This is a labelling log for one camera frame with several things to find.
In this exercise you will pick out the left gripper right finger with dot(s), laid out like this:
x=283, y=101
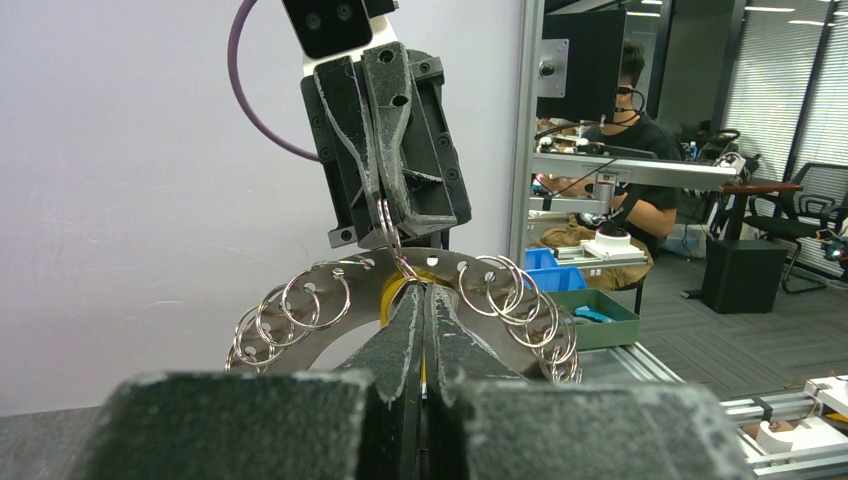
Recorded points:
x=487, y=422

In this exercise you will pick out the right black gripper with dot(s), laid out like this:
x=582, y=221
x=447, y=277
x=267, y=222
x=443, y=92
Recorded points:
x=381, y=135

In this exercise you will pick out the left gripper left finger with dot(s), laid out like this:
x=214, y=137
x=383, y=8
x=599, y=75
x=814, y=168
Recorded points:
x=358, y=421

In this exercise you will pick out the metal disc with keyrings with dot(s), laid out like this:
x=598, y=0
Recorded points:
x=502, y=310

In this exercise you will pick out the green plastic bin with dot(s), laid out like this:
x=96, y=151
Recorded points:
x=600, y=321

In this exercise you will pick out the blue plastic bin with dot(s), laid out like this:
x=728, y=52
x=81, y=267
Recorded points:
x=549, y=276

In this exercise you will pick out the black computer monitor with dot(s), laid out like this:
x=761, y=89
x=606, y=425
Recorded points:
x=578, y=68

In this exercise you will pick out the black office chair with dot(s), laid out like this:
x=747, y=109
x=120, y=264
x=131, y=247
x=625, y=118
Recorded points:
x=817, y=212

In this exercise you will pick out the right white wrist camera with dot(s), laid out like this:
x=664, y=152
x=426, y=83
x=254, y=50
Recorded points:
x=330, y=29

